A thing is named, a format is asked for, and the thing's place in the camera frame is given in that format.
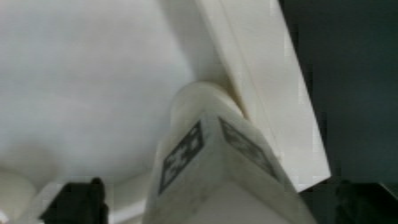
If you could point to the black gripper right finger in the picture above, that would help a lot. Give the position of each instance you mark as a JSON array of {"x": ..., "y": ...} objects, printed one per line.
[{"x": 367, "y": 204}]

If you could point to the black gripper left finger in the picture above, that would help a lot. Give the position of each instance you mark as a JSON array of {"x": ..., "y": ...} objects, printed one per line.
[{"x": 79, "y": 206}]

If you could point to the white table leg with tag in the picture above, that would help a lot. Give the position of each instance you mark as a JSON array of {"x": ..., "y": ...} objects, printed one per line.
[{"x": 219, "y": 182}]

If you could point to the white square tabletop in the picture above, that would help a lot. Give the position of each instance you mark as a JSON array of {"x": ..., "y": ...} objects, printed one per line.
[{"x": 98, "y": 56}]

